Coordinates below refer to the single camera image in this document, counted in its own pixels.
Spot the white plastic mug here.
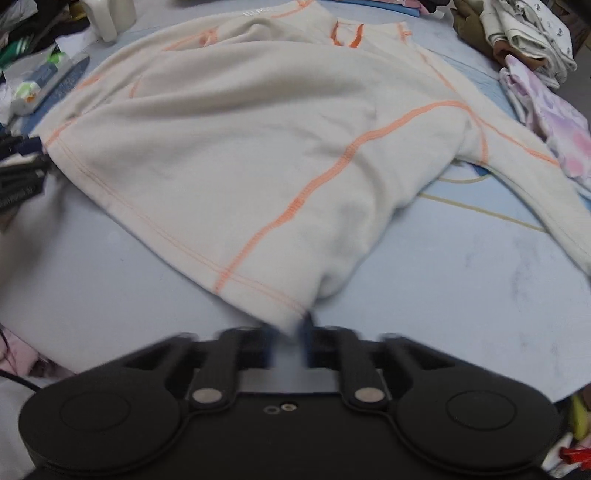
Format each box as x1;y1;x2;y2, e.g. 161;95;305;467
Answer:
81;0;137;43

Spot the white patterned clothes stack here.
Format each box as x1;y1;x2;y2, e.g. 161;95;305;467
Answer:
451;1;578;90

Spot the purple pink tie-dye shirt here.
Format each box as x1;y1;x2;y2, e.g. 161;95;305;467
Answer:
499;55;590;197

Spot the dark clothes pile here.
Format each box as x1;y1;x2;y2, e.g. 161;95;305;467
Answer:
1;1;90;70

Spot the cream sweater orange stitching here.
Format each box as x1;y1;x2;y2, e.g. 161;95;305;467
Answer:
36;1;590;332

